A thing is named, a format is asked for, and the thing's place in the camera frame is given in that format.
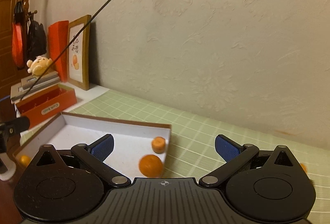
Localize orange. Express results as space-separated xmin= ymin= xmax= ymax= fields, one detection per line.
xmin=139 ymin=154 xmax=163 ymax=178

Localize small orange fruit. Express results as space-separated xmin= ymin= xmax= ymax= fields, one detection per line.
xmin=152 ymin=136 xmax=166 ymax=154
xmin=300 ymin=163 xmax=308 ymax=173

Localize small orange fruit front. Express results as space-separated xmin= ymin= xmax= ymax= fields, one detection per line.
xmin=152 ymin=136 xmax=166 ymax=154

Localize red open gift box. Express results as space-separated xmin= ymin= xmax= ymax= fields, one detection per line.
xmin=15 ymin=84 xmax=77 ymax=129

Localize grey stacked books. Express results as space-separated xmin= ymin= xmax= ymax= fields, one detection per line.
xmin=10 ymin=70 xmax=62 ymax=105

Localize white round base object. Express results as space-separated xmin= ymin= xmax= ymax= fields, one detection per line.
xmin=0 ymin=153 xmax=16 ymax=181

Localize white shallow cardboard tray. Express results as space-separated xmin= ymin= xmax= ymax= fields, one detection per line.
xmin=13 ymin=112 xmax=171 ymax=180

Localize yellow plush toy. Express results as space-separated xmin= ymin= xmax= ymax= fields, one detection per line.
xmin=26 ymin=56 xmax=53 ymax=76

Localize black hanging bag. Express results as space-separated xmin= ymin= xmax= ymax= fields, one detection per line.
xmin=27 ymin=20 xmax=47 ymax=60

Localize red hanging bag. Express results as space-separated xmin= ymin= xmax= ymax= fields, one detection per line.
xmin=12 ymin=1 xmax=27 ymax=69

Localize wooden framed orange picture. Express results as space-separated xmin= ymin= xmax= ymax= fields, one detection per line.
xmin=67 ymin=15 xmax=91 ymax=91

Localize red paper envelope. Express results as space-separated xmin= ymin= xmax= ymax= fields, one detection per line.
xmin=48 ymin=20 xmax=69 ymax=82

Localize brown wooden door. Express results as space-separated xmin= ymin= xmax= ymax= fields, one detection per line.
xmin=0 ymin=0 xmax=28 ymax=121

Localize black power cable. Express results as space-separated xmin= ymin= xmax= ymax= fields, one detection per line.
xmin=19 ymin=0 xmax=158 ymax=101

